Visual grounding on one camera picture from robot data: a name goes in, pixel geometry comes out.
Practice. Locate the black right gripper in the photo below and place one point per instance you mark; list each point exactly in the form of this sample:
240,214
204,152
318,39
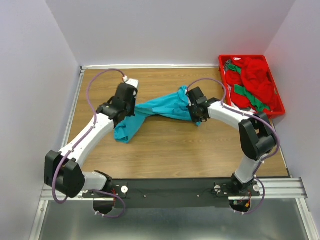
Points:
195,119

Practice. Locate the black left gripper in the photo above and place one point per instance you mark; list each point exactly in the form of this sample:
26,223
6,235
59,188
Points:
132,112

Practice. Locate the teal t-shirt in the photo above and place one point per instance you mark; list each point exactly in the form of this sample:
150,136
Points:
173,106

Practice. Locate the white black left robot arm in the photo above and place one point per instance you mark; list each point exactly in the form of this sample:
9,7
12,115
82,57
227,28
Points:
63,168

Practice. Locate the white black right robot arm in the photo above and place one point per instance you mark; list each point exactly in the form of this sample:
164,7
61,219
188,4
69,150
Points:
257,136

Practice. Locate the green t-shirt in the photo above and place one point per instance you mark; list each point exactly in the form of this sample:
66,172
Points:
239,95

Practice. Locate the grey garment in bin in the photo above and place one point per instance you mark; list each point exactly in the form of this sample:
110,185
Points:
228,63

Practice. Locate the red plastic bin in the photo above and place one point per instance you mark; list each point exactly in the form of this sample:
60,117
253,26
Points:
280,109

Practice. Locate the red t-shirt pile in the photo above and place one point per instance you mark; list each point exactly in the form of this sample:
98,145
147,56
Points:
254,76

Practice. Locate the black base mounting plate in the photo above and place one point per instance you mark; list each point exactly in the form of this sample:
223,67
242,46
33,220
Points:
178,192

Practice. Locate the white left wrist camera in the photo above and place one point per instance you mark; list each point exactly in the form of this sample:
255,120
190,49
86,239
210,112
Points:
132,82

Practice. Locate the aluminium frame rail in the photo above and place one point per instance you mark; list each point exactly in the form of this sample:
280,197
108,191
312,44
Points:
159,155

